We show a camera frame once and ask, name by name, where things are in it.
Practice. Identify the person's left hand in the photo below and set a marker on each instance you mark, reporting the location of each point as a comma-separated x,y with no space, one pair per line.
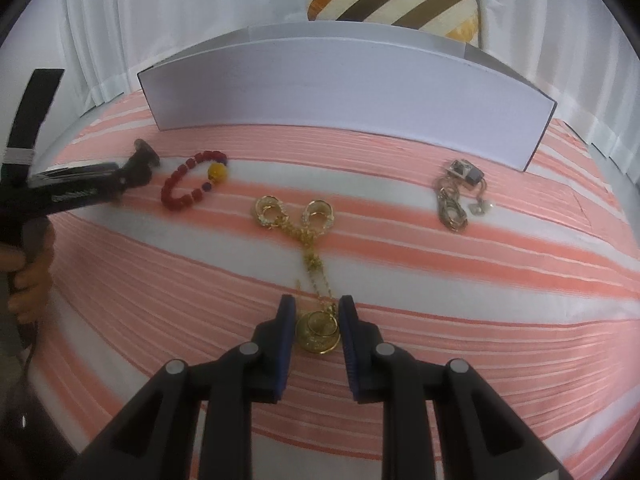
30,275

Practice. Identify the pink white striped blanket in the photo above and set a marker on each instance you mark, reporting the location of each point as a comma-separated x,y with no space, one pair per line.
475,285

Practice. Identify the white cardboard box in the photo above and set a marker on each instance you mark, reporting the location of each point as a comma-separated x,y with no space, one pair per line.
350,95

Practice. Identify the white pleated curtain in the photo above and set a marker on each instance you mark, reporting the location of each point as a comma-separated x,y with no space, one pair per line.
175,15

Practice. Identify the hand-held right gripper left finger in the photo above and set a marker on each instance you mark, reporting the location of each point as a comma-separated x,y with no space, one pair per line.
286,345

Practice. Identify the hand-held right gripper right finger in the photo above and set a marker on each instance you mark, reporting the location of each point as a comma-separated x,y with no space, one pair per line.
350,345

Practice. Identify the person's black pants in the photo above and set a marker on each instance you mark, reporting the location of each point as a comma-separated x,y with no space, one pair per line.
25,430

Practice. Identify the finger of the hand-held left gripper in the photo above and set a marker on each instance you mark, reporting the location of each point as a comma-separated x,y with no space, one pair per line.
131,176

